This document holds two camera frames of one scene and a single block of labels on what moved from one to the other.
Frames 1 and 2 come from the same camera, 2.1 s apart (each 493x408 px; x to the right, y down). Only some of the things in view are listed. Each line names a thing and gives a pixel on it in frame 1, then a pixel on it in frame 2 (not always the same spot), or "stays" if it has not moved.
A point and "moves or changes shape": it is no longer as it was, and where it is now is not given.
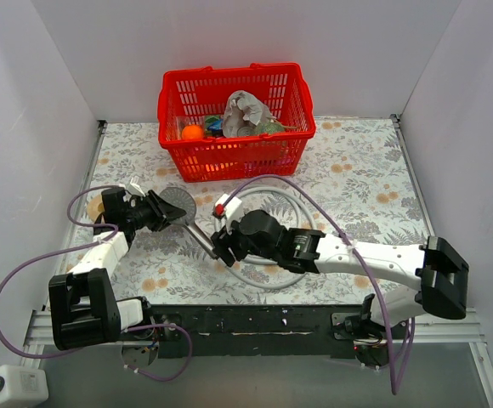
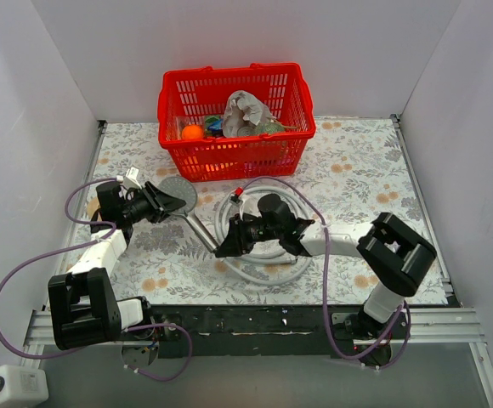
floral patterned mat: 352,179 stays
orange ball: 192,133 stays
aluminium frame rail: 430,326 stays
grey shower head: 184,201 moves or changes shape
